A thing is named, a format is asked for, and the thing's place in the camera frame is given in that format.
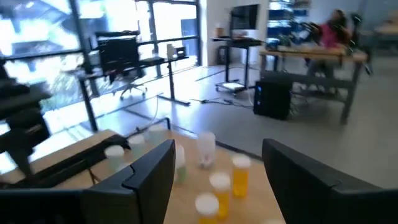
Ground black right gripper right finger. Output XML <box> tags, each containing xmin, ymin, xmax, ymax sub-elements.
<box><xmin>262</xmin><ymin>138</ymin><xmax>398</xmax><ymax>224</ymax></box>

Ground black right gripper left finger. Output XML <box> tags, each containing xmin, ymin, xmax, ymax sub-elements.
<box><xmin>0</xmin><ymin>139</ymin><xmax>177</xmax><ymax>224</ymax></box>

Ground clear bottle green label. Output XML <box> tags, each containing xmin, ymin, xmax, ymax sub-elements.
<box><xmin>174</xmin><ymin>144</ymin><xmax>188</xmax><ymax>184</ymax></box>

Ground clear pill bottle white cap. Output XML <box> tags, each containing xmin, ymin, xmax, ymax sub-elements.
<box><xmin>197</xmin><ymin>131</ymin><xmax>217</xmax><ymax>169</ymax></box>

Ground wooden shelf black legs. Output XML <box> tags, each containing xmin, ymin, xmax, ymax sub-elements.
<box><xmin>86</xmin><ymin>117</ymin><xmax>285</xmax><ymax>224</ymax></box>

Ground blue storage shelf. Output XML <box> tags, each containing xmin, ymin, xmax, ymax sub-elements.
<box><xmin>267</xmin><ymin>0</ymin><xmax>312</xmax><ymax>47</ymax></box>

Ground black computer tower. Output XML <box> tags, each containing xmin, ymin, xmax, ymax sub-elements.
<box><xmin>253</xmin><ymin>77</ymin><xmax>293</xmax><ymax>121</ymax></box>

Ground dark standing desk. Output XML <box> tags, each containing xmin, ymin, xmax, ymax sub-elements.
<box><xmin>76</xmin><ymin>55</ymin><xmax>192</xmax><ymax>131</ymax></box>

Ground black office chair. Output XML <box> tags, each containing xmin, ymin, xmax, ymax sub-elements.
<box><xmin>349</xmin><ymin>12</ymin><xmax>374</xmax><ymax>75</ymax></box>
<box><xmin>93</xmin><ymin>29</ymin><xmax>149</xmax><ymax>101</ymax></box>

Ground wooden workbench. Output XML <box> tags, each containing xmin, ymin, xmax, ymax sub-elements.
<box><xmin>258</xmin><ymin>45</ymin><xmax>369</xmax><ymax>125</ymax></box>

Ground person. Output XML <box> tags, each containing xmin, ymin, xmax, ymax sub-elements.
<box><xmin>306</xmin><ymin>8</ymin><xmax>355</xmax><ymax>80</ymax></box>

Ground black monitor cart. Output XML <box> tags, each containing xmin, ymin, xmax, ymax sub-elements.
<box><xmin>211</xmin><ymin>36</ymin><xmax>264</xmax><ymax>94</ymax></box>

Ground black monitor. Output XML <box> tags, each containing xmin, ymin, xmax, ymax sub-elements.
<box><xmin>229</xmin><ymin>3</ymin><xmax>259</xmax><ymax>31</ymax></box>

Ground black floor cable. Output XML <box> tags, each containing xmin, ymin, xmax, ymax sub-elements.
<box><xmin>191</xmin><ymin>96</ymin><xmax>254</xmax><ymax>110</ymax></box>

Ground large window black frame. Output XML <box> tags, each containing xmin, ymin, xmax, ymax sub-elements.
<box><xmin>0</xmin><ymin>0</ymin><xmax>201</xmax><ymax>131</ymax></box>

